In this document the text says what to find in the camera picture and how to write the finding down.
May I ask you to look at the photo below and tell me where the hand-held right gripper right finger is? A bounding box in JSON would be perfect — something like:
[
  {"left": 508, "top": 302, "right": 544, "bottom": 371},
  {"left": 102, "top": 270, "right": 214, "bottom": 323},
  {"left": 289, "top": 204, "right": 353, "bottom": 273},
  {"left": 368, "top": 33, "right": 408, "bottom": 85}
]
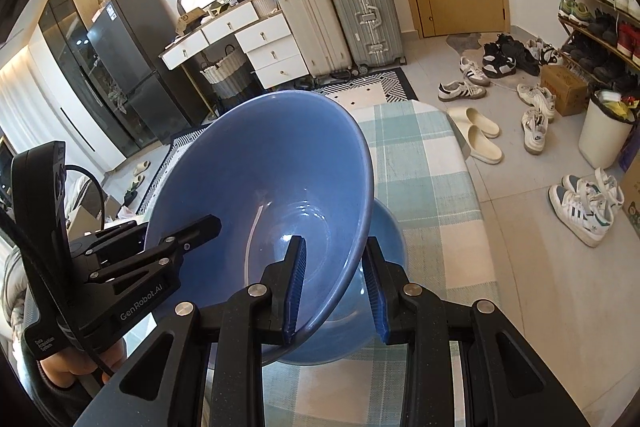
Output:
[{"left": 362, "top": 237, "right": 591, "bottom": 427}]

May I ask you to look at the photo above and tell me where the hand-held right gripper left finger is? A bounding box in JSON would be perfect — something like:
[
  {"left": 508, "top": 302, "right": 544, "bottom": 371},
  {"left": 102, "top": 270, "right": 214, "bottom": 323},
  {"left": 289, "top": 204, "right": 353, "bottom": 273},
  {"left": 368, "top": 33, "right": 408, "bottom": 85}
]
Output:
[{"left": 70, "top": 234, "right": 307, "bottom": 427}]

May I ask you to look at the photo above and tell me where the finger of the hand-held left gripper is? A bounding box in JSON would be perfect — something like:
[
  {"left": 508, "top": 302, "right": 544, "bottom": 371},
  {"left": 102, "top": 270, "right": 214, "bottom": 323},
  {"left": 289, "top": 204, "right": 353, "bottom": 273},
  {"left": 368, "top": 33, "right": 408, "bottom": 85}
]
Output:
[
  {"left": 87, "top": 214, "right": 222, "bottom": 295},
  {"left": 69, "top": 221, "right": 152, "bottom": 270}
]

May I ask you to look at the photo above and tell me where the light blue ribbed bowl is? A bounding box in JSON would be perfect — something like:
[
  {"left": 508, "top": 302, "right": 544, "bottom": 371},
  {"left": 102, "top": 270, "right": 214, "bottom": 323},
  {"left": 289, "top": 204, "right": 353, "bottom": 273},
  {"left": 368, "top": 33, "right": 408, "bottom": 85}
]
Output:
[{"left": 270, "top": 197, "right": 407, "bottom": 365}]

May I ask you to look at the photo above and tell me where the person's left forearm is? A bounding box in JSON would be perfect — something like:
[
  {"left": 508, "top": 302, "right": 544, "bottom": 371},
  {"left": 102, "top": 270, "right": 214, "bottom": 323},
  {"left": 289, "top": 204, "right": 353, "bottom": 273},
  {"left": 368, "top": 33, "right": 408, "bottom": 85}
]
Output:
[{"left": 20, "top": 372, "right": 103, "bottom": 427}]

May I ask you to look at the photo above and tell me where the person's left hand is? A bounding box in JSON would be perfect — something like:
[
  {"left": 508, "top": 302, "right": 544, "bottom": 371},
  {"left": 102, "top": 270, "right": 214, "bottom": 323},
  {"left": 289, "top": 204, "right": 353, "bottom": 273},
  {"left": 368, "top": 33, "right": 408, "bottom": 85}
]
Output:
[{"left": 40, "top": 331, "right": 127, "bottom": 388}]

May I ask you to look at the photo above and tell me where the open cardboard box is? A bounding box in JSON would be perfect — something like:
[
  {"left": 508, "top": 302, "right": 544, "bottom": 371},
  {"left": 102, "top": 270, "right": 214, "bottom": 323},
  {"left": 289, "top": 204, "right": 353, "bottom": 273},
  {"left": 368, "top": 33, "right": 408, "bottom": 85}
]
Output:
[{"left": 66, "top": 179, "right": 109, "bottom": 236}]

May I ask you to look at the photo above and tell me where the striped rug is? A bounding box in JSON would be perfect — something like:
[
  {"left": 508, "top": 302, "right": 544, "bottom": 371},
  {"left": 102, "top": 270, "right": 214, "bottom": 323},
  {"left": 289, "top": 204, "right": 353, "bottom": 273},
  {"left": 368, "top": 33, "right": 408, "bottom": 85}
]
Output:
[{"left": 134, "top": 127, "right": 212, "bottom": 219}]

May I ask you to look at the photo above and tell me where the person's grey jacket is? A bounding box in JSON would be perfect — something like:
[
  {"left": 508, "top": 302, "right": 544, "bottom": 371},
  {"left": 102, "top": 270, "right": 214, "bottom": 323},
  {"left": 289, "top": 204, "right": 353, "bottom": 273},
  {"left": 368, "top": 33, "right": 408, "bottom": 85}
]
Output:
[{"left": 0, "top": 249, "right": 37, "bottom": 359}]

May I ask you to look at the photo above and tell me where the white wardrobe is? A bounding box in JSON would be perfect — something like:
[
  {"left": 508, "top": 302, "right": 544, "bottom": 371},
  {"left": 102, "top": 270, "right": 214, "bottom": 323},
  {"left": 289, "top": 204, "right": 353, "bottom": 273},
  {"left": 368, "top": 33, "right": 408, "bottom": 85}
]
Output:
[{"left": 27, "top": 42, "right": 126, "bottom": 174}]

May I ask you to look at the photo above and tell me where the white curtain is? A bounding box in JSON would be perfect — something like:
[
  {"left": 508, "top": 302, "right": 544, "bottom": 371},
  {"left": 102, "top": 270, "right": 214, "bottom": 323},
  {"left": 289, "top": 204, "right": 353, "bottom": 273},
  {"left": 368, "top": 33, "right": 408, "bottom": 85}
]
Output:
[{"left": 0, "top": 57, "right": 51, "bottom": 148}]

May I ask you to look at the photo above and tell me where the teal plaid tablecloth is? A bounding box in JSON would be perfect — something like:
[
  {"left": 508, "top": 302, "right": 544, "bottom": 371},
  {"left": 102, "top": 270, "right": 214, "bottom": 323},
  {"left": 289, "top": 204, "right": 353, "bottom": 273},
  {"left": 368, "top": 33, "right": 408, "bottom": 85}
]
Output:
[{"left": 125, "top": 99, "right": 501, "bottom": 427}]

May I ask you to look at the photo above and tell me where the woven laundry basket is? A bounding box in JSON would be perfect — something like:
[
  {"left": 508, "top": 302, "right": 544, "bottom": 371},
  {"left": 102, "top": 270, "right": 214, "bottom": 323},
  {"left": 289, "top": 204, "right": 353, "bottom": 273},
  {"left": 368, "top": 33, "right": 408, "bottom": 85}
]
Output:
[{"left": 200, "top": 52, "right": 251, "bottom": 100}]

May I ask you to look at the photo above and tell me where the dark glass cabinet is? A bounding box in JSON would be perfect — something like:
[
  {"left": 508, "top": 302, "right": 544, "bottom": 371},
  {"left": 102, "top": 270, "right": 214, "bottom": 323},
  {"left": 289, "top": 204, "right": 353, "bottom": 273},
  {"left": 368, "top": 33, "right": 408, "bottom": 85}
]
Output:
[{"left": 39, "top": 0, "right": 136, "bottom": 158}]

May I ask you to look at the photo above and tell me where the dark grey refrigerator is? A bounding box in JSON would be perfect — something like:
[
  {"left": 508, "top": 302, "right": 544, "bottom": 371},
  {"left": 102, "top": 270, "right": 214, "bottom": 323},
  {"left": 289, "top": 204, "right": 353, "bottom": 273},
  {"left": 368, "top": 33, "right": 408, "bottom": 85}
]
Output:
[{"left": 87, "top": 0, "right": 211, "bottom": 158}]

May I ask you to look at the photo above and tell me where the cream slide sandal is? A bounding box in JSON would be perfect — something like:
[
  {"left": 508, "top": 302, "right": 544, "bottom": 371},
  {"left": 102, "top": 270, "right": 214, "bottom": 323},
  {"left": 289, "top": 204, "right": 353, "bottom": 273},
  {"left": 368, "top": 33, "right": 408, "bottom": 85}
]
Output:
[
  {"left": 457, "top": 122, "right": 504, "bottom": 166},
  {"left": 447, "top": 107, "right": 501, "bottom": 140}
]

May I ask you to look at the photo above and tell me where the white vanity desk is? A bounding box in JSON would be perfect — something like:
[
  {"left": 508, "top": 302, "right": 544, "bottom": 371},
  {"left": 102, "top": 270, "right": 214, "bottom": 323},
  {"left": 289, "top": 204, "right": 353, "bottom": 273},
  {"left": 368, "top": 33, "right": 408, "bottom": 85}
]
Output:
[{"left": 159, "top": 0, "right": 309, "bottom": 90}]

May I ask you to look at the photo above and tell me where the small cardboard box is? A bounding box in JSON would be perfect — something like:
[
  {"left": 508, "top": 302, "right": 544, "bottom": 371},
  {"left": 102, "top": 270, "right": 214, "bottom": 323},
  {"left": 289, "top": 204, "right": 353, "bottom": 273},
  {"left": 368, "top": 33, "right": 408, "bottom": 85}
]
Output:
[{"left": 176, "top": 7, "right": 209, "bottom": 34}]

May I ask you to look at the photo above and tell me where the black white geometric rug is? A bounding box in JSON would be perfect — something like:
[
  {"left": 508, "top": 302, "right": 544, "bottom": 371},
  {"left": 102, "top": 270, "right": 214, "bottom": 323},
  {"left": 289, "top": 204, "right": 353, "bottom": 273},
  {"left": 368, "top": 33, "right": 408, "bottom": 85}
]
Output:
[{"left": 295, "top": 67, "right": 419, "bottom": 106}]

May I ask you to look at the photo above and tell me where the white suitcase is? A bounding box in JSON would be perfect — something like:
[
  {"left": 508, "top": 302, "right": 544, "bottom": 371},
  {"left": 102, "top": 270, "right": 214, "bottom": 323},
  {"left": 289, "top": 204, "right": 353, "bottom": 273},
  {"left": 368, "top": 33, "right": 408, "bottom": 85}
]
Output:
[{"left": 272, "top": 0, "right": 351, "bottom": 78}]

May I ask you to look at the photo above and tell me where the white slatted bin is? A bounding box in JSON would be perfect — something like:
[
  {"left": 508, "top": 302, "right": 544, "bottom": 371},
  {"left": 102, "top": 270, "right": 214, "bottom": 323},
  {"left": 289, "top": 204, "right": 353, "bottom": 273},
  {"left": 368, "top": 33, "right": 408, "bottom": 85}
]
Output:
[{"left": 220, "top": 0, "right": 282, "bottom": 16}]

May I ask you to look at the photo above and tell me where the scattered sneakers group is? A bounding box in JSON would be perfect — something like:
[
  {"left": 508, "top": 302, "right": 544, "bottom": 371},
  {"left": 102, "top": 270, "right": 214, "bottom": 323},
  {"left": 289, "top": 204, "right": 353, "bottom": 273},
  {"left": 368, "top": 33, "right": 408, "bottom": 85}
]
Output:
[{"left": 437, "top": 32, "right": 626, "bottom": 249}]

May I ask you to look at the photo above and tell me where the silver suitcase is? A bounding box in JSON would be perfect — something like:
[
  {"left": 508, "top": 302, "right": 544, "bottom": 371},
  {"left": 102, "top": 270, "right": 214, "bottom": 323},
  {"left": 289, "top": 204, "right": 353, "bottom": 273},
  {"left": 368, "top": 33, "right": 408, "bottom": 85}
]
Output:
[{"left": 325, "top": 0, "right": 409, "bottom": 74}]

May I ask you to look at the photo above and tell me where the grey door mat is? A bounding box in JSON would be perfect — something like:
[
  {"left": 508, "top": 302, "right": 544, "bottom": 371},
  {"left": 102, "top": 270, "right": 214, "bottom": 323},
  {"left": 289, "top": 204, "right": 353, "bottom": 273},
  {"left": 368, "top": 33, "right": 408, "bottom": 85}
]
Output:
[{"left": 446, "top": 32, "right": 484, "bottom": 54}]

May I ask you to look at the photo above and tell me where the printed cardboard box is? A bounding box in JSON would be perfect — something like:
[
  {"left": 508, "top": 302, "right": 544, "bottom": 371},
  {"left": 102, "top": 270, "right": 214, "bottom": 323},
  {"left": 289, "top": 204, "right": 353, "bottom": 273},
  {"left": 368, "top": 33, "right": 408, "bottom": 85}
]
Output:
[{"left": 621, "top": 154, "right": 640, "bottom": 229}]

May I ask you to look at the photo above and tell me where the white trash bin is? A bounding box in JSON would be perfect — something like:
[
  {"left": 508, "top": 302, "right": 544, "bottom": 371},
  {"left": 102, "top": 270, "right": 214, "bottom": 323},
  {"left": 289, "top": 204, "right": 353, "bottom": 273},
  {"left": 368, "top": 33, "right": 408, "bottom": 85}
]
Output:
[{"left": 579, "top": 89, "right": 640, "bottom": 170}]

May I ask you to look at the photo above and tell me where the brown cardboard box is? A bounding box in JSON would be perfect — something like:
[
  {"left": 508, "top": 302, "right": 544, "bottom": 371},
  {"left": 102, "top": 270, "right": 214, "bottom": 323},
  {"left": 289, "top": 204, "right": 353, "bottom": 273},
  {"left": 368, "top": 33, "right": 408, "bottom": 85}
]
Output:
[{"left": 540, "top": 64, "right": 590, "bottom": 117}]

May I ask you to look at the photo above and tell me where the shoe rack with shoes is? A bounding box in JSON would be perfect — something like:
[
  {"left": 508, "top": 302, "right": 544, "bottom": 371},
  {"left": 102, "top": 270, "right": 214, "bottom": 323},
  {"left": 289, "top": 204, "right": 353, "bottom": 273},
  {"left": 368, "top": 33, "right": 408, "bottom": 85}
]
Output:
[{"left": 542, "top": 0, "right": 640, "bottom": 94}]

